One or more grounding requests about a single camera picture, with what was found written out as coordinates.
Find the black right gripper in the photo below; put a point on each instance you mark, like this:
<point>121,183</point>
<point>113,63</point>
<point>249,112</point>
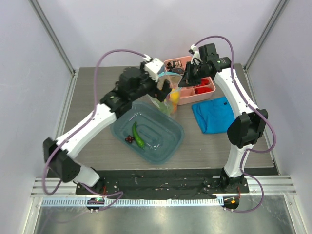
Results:
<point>189,73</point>

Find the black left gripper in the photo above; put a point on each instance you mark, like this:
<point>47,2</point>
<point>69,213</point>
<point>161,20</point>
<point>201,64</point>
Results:
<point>159,94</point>

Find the clear zip top bag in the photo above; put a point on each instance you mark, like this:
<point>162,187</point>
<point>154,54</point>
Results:
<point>174,79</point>

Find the yellow pear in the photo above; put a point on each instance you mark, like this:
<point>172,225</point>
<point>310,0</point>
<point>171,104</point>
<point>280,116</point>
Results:
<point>174,96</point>

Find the green grape bunch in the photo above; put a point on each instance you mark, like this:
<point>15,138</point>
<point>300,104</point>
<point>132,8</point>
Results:
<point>164,107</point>

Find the green chili pepper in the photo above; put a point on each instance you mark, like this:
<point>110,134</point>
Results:
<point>138,139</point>

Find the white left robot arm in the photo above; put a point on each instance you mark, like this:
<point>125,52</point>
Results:
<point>59,154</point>

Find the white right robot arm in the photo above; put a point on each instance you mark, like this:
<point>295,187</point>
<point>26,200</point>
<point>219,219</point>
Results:
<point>249,121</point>

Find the red item in organizer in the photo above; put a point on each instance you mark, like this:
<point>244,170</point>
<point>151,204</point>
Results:
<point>203,87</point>

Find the pink divided organizer box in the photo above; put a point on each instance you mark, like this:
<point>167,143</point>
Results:
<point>178,65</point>

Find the clear blue plastic tray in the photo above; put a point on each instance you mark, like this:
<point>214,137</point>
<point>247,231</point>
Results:
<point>162,135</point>

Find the blue folded cloth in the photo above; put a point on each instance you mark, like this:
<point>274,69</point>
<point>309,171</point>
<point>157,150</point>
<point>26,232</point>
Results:
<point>213,116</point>

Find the dark red cherry cluster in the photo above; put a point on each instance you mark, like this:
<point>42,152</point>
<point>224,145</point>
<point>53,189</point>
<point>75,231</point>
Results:
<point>129,139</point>

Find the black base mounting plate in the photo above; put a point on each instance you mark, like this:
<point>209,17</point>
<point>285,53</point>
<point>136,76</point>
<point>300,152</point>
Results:
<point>167,184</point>

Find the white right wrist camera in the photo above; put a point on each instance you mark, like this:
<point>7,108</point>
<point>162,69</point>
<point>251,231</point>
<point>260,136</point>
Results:
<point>196,60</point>

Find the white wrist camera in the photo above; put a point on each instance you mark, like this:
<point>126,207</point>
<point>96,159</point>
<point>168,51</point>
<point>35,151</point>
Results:
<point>196,60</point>
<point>154,67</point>

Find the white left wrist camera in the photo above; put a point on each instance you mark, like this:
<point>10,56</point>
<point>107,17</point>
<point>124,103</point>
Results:
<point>154,67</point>

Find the aluminium front rail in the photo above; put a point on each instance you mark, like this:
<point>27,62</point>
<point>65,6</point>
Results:
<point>70,194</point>

